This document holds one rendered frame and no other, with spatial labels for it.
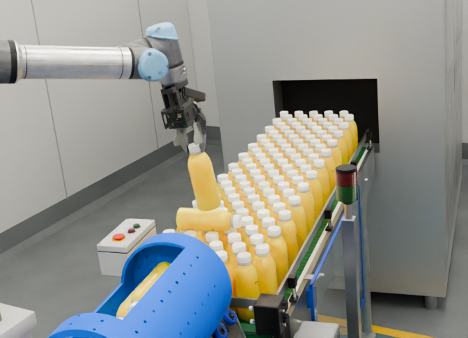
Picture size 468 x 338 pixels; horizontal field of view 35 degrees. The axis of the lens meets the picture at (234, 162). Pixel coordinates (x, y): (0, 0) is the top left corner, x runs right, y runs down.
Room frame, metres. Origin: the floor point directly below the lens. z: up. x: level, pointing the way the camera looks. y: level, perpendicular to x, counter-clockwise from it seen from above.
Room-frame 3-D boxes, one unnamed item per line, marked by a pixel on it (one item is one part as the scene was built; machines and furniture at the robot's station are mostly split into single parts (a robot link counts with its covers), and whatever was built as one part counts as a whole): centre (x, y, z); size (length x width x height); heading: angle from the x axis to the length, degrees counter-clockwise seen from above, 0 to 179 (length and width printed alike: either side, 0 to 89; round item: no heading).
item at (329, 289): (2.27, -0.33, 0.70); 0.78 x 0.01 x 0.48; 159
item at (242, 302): (1.85, 0.12, 0.96); 0.40 x 0.01 x 0.03; 69
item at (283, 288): (2.53, -0.35, 0.96); 1.60 x 0.01 x 0.03; 159
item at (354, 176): (2.00, -0.32, 1.23); 0.06 x 0.06 x 0.04
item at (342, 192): (2.00, -0.32, 1.18); 0.06 x 0.06 x 0.05
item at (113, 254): (2.07, 0.35, 1.05); 0.20 x 0.10 x 0.10; 159
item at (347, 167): (2.00, -0.32, 1.18); 0.06 x 0.06 x 0.16
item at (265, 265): (1.89, -0.06, 0.99); 0.07 x 0.07 x 0.19
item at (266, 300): (1.74, -0.05, 0.95); 0.10 x 0.07 x 0.10; 69
